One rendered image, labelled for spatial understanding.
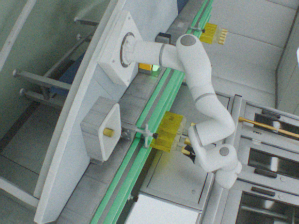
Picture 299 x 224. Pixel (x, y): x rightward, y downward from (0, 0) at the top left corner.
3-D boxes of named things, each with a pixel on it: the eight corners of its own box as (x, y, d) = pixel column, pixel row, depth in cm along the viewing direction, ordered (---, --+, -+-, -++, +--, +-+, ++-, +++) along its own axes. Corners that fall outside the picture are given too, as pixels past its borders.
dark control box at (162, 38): (154, 47, 174) (166, 50, 172) (155, 37, 168) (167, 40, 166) (158, 41, 179) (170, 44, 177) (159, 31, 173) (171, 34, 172)
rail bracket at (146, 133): (131, 144, 134) (155, 152, 132) (131, 122, 122) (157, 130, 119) (133, 140, 136) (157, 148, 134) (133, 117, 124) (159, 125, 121)
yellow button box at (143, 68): (138, 71, 156) (150, 74, 154) (138, 61, 150) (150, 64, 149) (142, 64, 160) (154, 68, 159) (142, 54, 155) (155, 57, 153)
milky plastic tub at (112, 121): (88, 157, 120) (105, 163, 118) (80, 124, 104) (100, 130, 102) (105, 129, 131) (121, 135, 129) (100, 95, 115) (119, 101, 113)
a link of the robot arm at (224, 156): (228, 132, 113) (196, 144, 116) (221, 109, 96) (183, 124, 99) (240, 166, 104) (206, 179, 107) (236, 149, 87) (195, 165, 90)
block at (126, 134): (118, 138, 135) (131, 142, 133) (117, 126, 128) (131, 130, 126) (121, 133, 137) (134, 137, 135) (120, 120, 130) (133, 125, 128)
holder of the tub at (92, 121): (89, 162, 124) (104, 168, 122) (79, 124, 104) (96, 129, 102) (105, 136, 135) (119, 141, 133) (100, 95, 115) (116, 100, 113)
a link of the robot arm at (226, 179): (223, 148, 111) (229, 162, 128) (208, 174, 108) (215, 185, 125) (241, 156, 106) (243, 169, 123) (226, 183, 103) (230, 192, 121)
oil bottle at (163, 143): (136, 142, 144) (174, 154, 140) (136, 135, 140) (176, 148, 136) (140, 135, 148) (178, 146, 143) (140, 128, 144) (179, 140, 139)
